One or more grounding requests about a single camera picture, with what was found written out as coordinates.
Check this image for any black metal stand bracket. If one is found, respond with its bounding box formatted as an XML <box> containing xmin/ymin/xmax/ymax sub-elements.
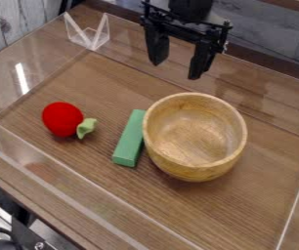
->
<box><xmin>11</xmin><ymin>218</ymin><xmax>46</xmax><ymax>250</ymax></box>

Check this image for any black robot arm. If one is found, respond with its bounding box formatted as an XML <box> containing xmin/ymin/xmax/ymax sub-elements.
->
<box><xmin>141</xmin><ymin>0</ymin><xmax>233</xmax><ymax>80</ymax></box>

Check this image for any green rectangular block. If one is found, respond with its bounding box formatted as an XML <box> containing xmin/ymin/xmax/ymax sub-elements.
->
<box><xmin>111</xmin><ymin>109</ymin><xmax>146</xmax><ymax>168</ymax></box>

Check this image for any wooden bowl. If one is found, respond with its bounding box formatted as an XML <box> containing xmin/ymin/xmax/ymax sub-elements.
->
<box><xmin>143</xmin><ymin>93</ymin><xmax>247</xmax><ymax>183</ymax></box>

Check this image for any clear acrylic tray enclosure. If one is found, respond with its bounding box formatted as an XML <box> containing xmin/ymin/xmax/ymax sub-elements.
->
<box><xmin>0</xmin><ymin>18</ymin><xmax>299</xmax><ymax>250</ymax></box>

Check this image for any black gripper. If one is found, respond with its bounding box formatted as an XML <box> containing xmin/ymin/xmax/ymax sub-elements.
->
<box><xmin>142</xmin><ymin>0</ymin><xmax>233</xmax><ymax>80</ymax></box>

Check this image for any red plush fruit green leaf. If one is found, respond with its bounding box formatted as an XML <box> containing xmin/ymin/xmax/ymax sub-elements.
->
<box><xmin>41</xmin><ymin>102</ymin><xmax>97</xmax><ymax>139</ymax></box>

